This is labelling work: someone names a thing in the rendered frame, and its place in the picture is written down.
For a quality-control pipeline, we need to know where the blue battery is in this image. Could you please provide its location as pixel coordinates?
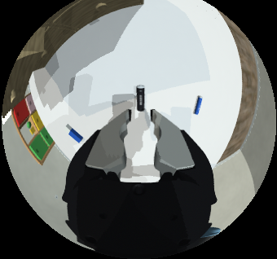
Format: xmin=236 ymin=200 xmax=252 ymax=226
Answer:
xmin=194 ymin=95 xmax=203 ymax=115

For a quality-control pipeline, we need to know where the dark wooden drawer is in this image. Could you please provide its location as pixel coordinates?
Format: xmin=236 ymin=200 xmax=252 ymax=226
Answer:
xmin=2 ymin=26 xmax=46 ymax=120
xmin=45 ymin=3 xmax=71 ymax=23
xmin=53 ymin=0 xmax=140 ymax=29
xmin=34 ymin=26 xmax=75 ymax=69

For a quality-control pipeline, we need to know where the brown wooden chest of drawers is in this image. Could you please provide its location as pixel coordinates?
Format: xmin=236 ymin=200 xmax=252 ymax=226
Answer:
xmin=33 ymin=0 xmax=144 ymax=71

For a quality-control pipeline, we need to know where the blue and white eraser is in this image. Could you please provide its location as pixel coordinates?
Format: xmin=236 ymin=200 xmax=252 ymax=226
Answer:
xmin=64 ymin=124 xmax=83 ymax=143

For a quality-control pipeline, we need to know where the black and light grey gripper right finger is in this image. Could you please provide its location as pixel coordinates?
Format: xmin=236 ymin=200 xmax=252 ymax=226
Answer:
xmin=150 ymin=109 xmax=217 ymax=205

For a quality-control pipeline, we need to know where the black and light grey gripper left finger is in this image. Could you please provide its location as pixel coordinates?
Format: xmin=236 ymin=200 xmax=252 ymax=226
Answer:
xmin=62 ymin=109 xmax=131 ymax=203

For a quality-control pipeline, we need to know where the black aa battery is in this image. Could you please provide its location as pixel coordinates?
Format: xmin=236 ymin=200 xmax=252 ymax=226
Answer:
xmin=137 ymin=85 xmax=145 ymax=112

